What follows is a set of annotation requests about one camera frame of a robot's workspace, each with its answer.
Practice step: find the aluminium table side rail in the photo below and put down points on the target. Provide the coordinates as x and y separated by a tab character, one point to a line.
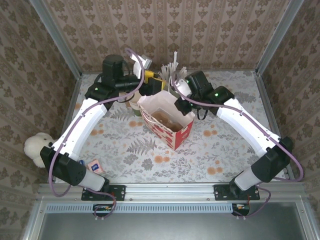
76	86
264	100

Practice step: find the white teddy bear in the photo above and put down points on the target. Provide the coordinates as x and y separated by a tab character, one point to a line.
35	147

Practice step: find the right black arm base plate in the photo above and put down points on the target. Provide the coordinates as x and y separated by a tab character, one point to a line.
221	192

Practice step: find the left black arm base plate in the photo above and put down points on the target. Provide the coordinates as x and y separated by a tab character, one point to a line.
117	191

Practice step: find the black electronics board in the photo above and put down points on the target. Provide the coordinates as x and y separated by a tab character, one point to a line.
241	210
102	210

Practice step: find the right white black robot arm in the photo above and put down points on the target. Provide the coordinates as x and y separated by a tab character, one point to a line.
245	127

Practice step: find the aluminium frame post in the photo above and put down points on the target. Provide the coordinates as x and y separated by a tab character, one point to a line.
55	37
277	37

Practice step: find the grey sheet metal panel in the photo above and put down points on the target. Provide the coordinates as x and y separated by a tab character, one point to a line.
170	227

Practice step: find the tallest white wrapped straw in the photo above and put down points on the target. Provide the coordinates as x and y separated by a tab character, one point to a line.
175	62

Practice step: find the green paper cup stack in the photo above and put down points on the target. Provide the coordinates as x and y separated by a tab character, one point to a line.
137	111

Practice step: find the wide aluminium mounting rail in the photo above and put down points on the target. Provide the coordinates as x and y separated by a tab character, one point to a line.
170	191

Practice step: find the pink sugar packet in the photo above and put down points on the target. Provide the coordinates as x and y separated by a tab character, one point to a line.
95	167

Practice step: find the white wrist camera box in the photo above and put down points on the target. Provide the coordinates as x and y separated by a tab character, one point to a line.
183	87
140	66

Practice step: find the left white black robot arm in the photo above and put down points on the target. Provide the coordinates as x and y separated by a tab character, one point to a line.
80	127

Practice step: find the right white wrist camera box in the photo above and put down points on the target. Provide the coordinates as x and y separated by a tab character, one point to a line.
183	87

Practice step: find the red white paper gift bag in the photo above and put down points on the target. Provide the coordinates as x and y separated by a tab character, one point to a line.
180	137

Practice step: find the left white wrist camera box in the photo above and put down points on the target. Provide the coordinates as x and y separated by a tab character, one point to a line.
140	66

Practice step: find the floral patterned table cover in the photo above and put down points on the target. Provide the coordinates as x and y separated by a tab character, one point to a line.
200	155

